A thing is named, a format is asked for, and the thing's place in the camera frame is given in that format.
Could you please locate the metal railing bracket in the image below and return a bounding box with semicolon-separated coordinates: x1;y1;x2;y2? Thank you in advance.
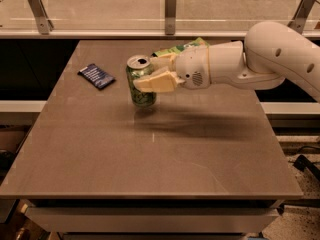
27;0;54;35
288;0;316;34
165;0;177;35

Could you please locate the right metal railing bracket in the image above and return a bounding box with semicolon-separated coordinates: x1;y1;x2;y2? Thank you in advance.
288;0;316;34

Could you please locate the middle metal railing bracket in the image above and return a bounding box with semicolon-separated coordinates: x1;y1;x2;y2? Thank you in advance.
165;0;177;35

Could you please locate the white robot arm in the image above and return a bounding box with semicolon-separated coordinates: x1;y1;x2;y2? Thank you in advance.
133;22;320;102

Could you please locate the left metal railing bracket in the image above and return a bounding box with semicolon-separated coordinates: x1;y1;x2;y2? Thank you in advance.
27;0;54;35

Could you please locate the blue rxbar blueberry wrapper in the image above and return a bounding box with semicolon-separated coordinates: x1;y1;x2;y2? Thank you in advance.
78;63;115;90

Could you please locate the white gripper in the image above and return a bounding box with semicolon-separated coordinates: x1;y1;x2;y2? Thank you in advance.
133;46;210;93

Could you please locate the green soda can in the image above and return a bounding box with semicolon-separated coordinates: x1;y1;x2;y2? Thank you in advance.
126;55;157;107

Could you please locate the green snack chip bag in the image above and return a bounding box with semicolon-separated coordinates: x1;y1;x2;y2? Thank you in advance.
152;37;209;57

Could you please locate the white table drawer front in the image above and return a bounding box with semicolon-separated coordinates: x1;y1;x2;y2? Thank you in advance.
26;207;278;233

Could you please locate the black cable on floor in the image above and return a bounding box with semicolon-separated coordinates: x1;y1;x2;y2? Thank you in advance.
285;145;320;182

